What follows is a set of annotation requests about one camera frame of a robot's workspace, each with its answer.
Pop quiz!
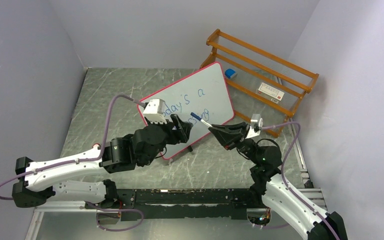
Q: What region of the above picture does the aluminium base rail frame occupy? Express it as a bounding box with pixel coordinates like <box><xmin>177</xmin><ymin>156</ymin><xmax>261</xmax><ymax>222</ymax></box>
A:
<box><xmin>35</xmin><ymin>189</ymin><xmax>324</xmax><ymax>229</ymax></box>

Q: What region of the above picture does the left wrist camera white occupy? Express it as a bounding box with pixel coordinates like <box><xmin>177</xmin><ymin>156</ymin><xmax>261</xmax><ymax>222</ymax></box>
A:
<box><xmin>142</xmin><ymin>98</ymin><xmax>166</xmax><ymax>124</ymax></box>

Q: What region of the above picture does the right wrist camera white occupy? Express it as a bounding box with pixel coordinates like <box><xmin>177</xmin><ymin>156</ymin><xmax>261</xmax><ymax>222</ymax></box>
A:
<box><xmin>245</xmin><ymin>113</ymin><xmax>263</xmax><ymax>139</ymax></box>

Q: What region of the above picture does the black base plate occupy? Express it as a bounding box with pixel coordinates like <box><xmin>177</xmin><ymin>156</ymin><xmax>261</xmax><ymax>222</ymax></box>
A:
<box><xmin>84</xmin><ymin>188</ymin><xmax>272</xmax><ymax>222</ymax></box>

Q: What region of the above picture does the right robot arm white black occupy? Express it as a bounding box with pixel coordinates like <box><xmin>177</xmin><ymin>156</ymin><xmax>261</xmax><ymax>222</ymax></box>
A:
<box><xmin>207</xmin><ymin>120</ymin><xmax>348</xmax><ymax>240</ymax></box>

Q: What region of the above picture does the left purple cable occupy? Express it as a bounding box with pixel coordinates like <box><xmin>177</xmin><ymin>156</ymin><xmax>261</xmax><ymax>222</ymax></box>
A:
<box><xmin>0</xmin><ymin>94</ymin><xmax>147</xmax><ymax>232</ymax></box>

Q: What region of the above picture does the blue whiteboard marker pen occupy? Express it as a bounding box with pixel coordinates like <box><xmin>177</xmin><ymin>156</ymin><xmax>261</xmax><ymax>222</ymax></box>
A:
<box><xmin>200</xmin><ymin>118</ymin><xmax>212</xmax><ymax>128</ymax></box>

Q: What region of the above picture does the orange wooden shelf rack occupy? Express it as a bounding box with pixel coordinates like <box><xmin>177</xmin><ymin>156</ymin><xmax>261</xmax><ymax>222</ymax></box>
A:
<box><xmin>201</xmin><ymin>29</ymin><xmax>319</xmax><ymax>125</ymax></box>

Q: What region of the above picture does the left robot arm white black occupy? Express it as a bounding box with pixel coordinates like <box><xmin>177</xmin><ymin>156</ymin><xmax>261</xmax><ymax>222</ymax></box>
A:
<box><xmin>11</xmin><ymin>114</ymin><xmax>193</xmax><ymax>208</ymax></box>

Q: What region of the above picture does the whiteboard with pink frame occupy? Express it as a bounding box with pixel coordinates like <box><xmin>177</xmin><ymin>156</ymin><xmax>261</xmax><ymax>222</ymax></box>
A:
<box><xmin>140</xmin><ymin>62</ymin><xmax>235</xmax><ymax>160</ymax></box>

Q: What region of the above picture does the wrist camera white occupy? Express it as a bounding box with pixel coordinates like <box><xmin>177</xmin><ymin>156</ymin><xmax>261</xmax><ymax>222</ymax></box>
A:
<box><xmin>142</xmin><ymin>98</ymin><xmax>166</xmax><ymax>124</ymax></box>
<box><xmin>245</xmin><ymin>113</ymin><xmax>263</xmax><ymax>139</ymax></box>

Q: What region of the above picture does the blue eraser on shelf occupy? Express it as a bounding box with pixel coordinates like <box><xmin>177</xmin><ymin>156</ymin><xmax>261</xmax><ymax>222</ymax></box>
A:
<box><xmin>224</xmin><ymin>68</ymin><xmax>237</xmax><ymax>80</ymax></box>

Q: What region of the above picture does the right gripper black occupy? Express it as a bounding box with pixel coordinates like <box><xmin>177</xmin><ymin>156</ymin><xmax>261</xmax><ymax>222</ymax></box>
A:
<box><xmin>209</xmin><ymin>121</ymin><xmax>260</xmax><ymax>165</ymax></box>

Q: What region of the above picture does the white labelled box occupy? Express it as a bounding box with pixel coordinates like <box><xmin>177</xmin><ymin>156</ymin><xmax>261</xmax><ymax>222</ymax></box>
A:
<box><xmin>257</xmin><ymin>82</ymin><xmax>285</xmax><ymax>104</ymax></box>

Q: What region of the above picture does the blue marker cap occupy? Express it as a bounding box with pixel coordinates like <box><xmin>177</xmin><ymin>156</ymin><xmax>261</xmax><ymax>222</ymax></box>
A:
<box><xmin>190</xmin><ymin>112</ymin><xmax>202</xmax><ymax>122</ymax></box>

